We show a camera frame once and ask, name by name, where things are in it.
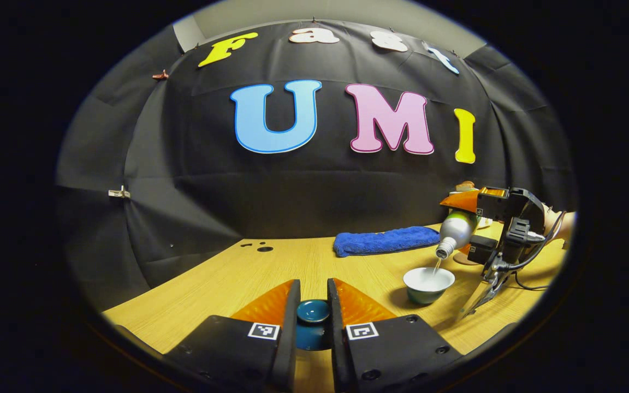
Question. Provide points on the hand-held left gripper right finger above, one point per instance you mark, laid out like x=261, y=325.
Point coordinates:
x=338, y=352

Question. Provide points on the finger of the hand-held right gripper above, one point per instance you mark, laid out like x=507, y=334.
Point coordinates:
x=486, y=251
x=492, y=204

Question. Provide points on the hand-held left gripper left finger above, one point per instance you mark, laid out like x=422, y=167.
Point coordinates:
x=286, y=355

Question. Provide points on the round brown coaster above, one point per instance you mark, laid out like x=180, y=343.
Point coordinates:
x=463, y=260

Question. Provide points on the silver green water bottle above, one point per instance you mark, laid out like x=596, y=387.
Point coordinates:
x=456, y=229

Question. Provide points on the teal teacup lid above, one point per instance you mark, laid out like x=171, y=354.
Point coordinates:
x=313, y=311

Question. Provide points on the white and teal teacup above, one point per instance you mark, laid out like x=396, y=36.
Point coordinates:
x=426, y=279

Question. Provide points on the bread slice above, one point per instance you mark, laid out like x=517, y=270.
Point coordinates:
x=465, y=186

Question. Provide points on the blue towel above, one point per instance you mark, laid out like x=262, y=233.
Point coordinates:
x=385, y=241

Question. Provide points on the black backdrop cloth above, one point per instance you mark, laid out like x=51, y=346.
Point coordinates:
x=292, y=202

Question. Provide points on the white clip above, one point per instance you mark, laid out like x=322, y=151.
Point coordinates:
x=119, y=192

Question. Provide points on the red clip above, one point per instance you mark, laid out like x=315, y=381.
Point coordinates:
x=160, y=75

